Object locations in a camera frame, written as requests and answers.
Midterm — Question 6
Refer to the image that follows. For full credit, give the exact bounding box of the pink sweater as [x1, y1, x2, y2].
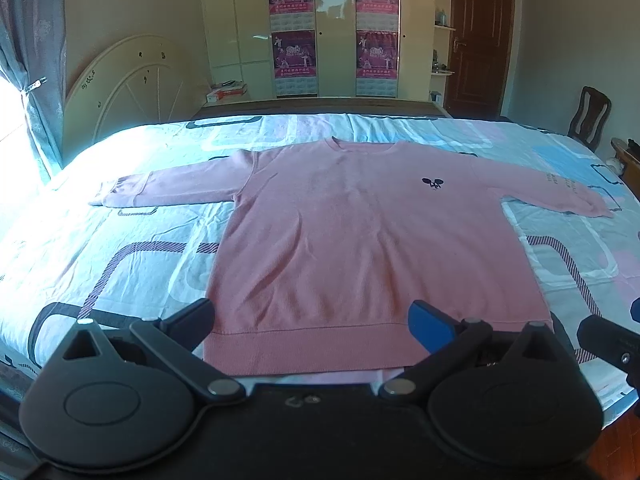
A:
[96, 139, 611, 376]

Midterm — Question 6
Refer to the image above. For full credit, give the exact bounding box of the patterned bed sheet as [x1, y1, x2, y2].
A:
[0, 112, 640, 430]

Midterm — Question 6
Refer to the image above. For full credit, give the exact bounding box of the dark wooden chair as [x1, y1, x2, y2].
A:
[567, 86, 612, 152]

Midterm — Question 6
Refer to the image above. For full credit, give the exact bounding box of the orange white box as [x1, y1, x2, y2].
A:
[206, 80, 247, 104]

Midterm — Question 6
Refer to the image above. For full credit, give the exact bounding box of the cream round headboard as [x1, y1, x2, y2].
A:
[61, 35, 209, 165]

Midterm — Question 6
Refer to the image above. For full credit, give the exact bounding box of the lower right pink poster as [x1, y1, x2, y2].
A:
[356, 30, 399, 99]

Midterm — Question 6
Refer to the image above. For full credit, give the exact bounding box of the lower left pink poster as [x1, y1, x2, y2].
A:
[272, 30, 318, 98]

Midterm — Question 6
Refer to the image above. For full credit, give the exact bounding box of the cream wardrobe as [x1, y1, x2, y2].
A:
[202, 0, 435, 102]

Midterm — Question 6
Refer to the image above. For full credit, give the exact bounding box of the dark brown wooden door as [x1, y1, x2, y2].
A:
[445, 0, 514, 120]

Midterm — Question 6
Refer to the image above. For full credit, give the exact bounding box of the corner shelf unit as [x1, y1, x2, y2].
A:
[430, 0, 456, 107]

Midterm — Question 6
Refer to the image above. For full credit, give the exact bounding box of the grey blue curtain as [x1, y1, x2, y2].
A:
[1, 0, 66, 182]

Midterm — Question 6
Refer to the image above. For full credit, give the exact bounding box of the dark wooden bed frame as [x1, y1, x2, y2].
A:
[193, 98, 451, 119]

